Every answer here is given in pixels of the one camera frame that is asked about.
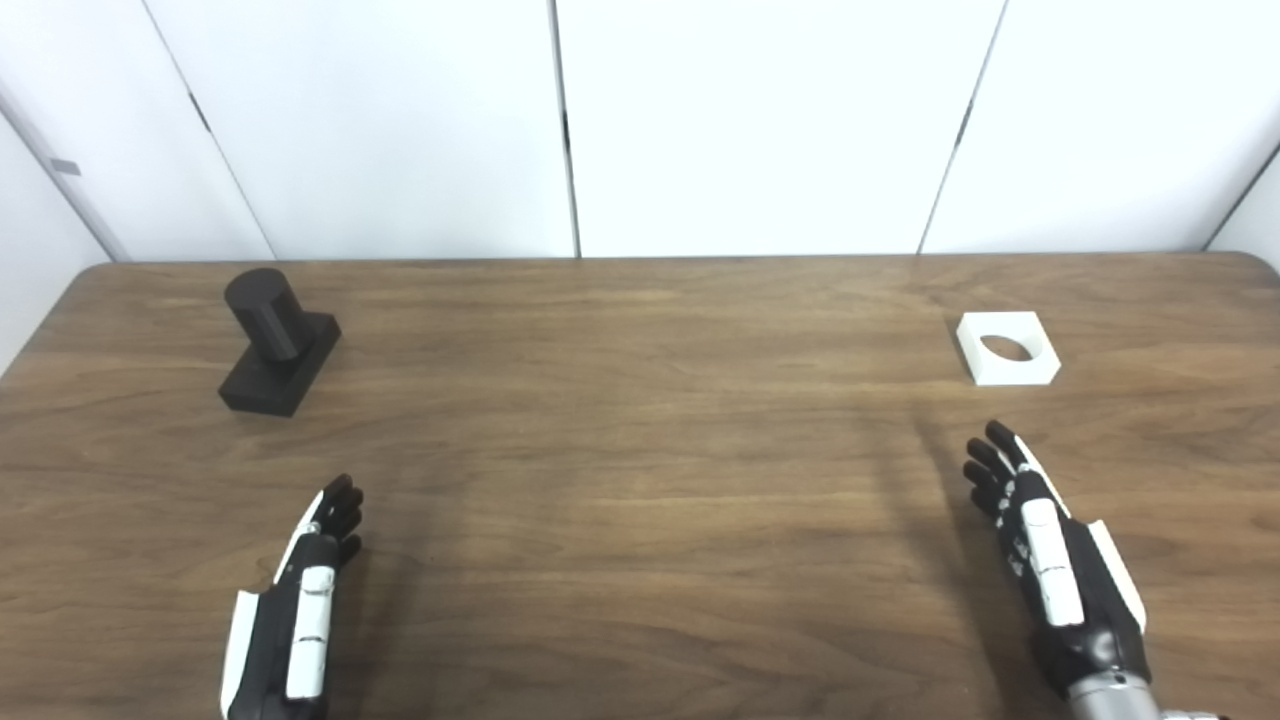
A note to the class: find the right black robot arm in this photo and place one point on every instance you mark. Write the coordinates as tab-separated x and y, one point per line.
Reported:
1110	700

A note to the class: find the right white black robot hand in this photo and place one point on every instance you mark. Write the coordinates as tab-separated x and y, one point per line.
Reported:
1055	570

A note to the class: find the white square piece with hole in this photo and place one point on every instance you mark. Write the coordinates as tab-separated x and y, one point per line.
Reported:
1000	372

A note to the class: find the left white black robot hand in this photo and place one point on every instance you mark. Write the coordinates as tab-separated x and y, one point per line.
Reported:
270	650

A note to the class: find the small gray wall tag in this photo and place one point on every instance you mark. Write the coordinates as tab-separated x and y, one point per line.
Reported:
65	167

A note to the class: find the black peg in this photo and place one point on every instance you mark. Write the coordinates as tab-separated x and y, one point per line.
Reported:
270	320

